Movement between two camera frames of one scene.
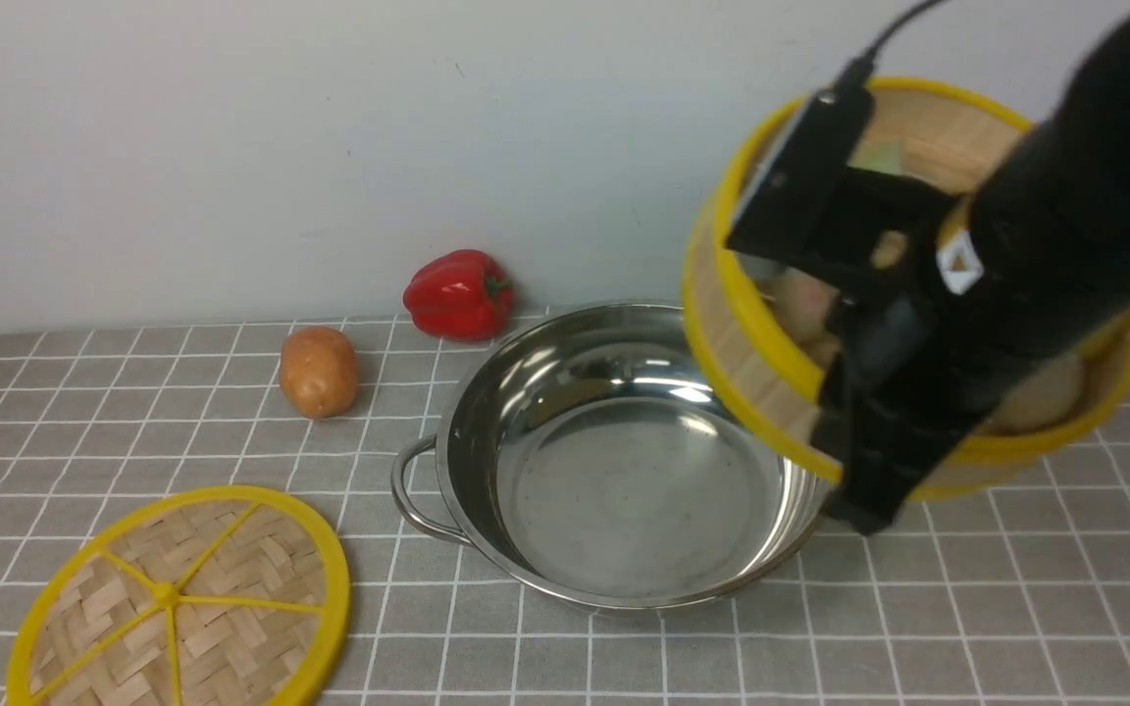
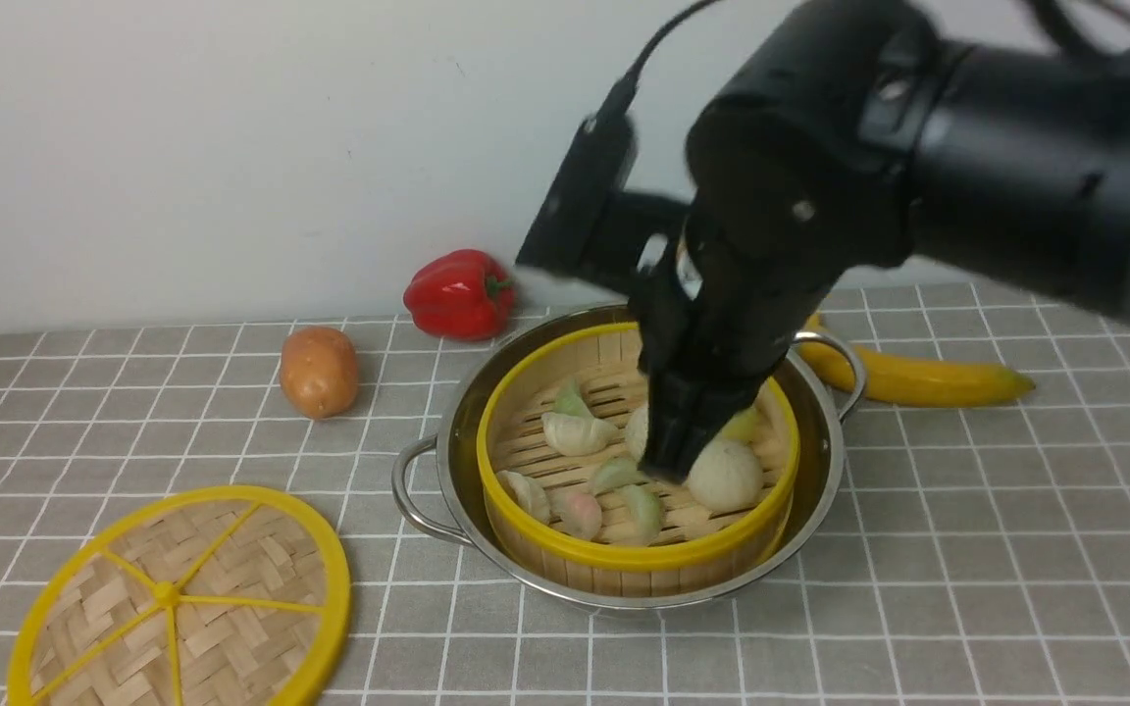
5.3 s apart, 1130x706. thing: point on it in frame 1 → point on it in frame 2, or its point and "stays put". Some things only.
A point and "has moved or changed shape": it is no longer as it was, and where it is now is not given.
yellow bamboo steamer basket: [762, 328] has moved or changed shape
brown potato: [318, 371] stays put
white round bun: [1048, 398] → [726, 477]
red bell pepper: [462, 295] stays put
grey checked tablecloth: [1074, 587] stays put
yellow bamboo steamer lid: [236, 596] stays put
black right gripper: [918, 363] → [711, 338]
